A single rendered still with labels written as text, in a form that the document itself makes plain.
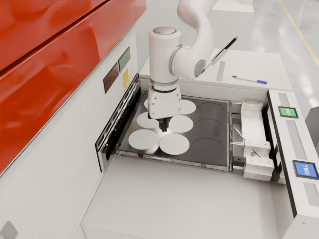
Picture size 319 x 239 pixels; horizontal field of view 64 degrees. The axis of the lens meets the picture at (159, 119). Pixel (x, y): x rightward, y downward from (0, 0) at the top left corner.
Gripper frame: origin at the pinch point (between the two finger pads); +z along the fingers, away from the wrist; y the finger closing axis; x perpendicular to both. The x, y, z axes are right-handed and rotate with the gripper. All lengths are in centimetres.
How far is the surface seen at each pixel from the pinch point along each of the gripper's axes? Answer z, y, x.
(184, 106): 4.5, 12.5, 13.9
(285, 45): 95, 258, 240
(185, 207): 12.4, -0.1, -23.6
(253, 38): 95, 228, 278
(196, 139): 4.5, 10.1, -5.1
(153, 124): 4.5, -2.0, 6.3
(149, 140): 4.4, -5.3, -1.5
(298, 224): 2.3, 21.2, -40.8
